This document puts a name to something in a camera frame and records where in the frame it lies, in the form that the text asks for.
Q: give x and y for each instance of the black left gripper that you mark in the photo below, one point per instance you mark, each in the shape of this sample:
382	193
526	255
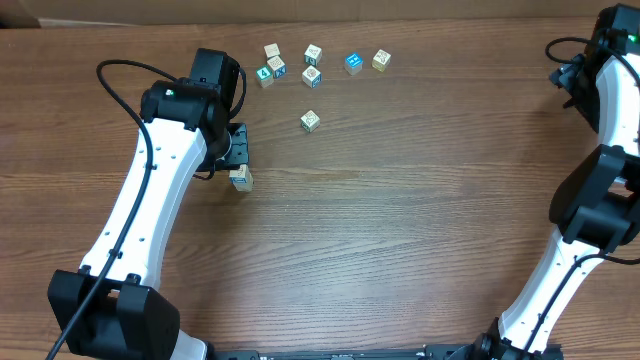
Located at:
238	149

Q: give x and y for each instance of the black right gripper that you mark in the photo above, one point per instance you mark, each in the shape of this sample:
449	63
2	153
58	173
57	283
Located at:
567	78

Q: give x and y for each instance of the wooden block blue base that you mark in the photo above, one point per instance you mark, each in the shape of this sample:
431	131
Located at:
243	184

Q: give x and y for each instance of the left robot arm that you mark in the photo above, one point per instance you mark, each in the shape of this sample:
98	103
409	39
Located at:
111	307

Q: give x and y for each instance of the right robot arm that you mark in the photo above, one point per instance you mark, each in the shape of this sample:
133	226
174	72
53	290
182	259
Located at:
595	209

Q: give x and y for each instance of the wooden block green edge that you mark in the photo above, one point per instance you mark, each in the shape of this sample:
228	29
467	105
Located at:
310	121

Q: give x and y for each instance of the green number 4 block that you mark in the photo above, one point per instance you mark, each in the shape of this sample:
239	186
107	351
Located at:
264	76

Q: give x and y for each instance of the wooden block blue X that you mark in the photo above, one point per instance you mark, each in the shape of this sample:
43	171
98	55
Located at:
278	66

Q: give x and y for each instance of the wooden block blue side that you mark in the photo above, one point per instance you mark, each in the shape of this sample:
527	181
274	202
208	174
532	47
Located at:
311	76

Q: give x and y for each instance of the plain wooden block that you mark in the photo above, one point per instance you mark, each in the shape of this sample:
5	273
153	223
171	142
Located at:
271	50

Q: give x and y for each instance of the wooden block teal side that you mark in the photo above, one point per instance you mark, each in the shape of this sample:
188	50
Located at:
312	55

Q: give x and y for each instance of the blue top block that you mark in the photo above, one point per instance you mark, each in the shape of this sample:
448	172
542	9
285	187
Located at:
353	64

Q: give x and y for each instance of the wooden block yellow side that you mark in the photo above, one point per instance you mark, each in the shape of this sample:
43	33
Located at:
381	60

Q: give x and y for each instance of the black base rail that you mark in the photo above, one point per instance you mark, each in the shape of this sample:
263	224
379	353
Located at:
429	352

